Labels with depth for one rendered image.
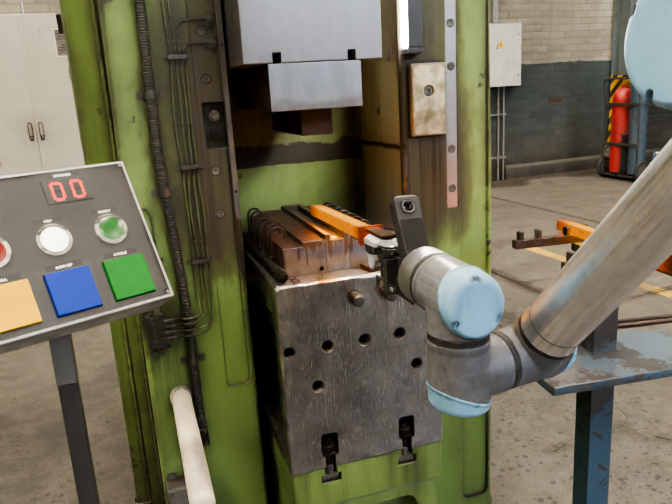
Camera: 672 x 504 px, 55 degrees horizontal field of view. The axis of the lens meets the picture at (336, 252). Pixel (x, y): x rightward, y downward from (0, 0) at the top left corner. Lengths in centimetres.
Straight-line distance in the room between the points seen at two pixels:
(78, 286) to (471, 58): 106
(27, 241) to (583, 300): 87
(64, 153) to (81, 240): 536
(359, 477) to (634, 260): 96
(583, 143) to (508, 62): 176
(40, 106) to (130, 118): 509
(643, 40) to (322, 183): 140
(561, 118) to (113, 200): 838
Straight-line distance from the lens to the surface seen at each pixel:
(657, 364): 157
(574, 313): 91
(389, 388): 151
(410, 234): 104
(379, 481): 162
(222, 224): 150
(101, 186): 126
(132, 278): 119
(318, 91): 137
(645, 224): 80
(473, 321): 88
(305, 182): 188
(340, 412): 149
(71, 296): 115
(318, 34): 138
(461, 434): 192
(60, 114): 653
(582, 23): 951
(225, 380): 161
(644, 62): 58
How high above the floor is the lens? 131
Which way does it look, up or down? 14 degrees down
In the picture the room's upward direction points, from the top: 3 degrees counter-clockwise
